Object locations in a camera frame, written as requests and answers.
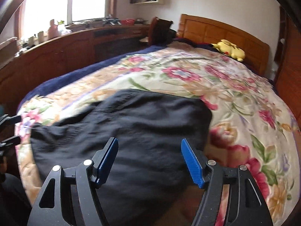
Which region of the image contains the red basket on desk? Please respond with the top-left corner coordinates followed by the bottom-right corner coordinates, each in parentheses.
top-left (120, 19), bottom-right (136, 26)

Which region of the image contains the wooden chair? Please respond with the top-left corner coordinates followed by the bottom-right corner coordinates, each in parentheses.
top-left (139, 17), bottom-right (176, 47)

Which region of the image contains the long wooden desk cabinet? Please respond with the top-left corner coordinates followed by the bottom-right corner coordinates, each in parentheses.
top-left (1, 25), bottom-right (149, 114)

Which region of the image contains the floral bed blanket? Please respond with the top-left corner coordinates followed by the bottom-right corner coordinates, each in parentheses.
top-left (15, 42), bottom-right (300, 225)

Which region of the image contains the black jacket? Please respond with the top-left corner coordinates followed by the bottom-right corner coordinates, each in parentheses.
top-left (30, 89), bottom-right (212, 225)

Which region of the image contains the wooden slatted wardrobe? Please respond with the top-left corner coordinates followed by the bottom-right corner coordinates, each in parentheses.
top-left (273, 7), bottom-right (301, 128)

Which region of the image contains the navy blue velvet blanket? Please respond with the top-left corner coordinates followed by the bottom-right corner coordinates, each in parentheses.
top-left (17, 44), bottom-right (167, 112)

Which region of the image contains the pink bottle on desk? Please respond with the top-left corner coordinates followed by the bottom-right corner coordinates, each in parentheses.
top-left (47, 19), bottom-right (60, 40)

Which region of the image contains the yellow plush toy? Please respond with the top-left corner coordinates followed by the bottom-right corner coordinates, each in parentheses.
top-left (211, 39), bottom-right (245, 62)

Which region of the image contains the wooden bed headboard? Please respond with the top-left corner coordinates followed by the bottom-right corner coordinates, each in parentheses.
top-left (177, 14), bottom-right (269, 76)

